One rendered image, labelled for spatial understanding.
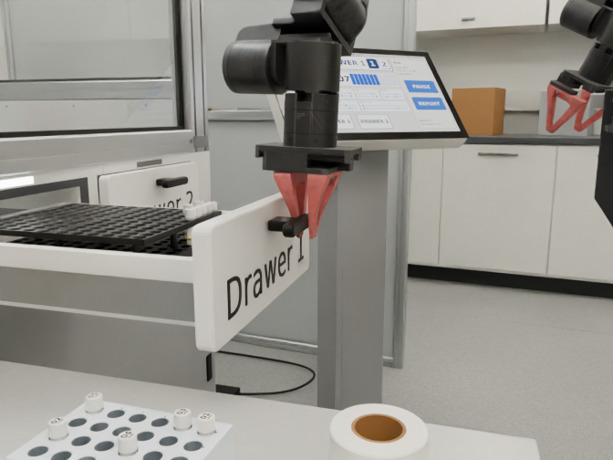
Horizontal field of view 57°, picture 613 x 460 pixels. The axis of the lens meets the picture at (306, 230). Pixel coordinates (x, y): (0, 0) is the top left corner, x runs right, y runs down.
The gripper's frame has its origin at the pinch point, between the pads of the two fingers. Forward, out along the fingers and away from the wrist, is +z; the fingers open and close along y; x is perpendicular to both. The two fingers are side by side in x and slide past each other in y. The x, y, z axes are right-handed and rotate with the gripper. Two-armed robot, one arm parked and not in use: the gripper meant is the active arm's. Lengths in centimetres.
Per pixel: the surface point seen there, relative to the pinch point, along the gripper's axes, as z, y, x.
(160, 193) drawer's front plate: 2.4, 35.2, -27.8
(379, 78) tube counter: -22, 10, -96
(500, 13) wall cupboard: -75, -21, -321
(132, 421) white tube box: 10.4, 5.5, 24.9
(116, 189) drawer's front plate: 0.1, 35.1, -15.3
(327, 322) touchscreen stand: 46, 20, -90
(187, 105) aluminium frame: -13, 38, -43
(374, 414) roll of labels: 9.0, -11.8, 20.0
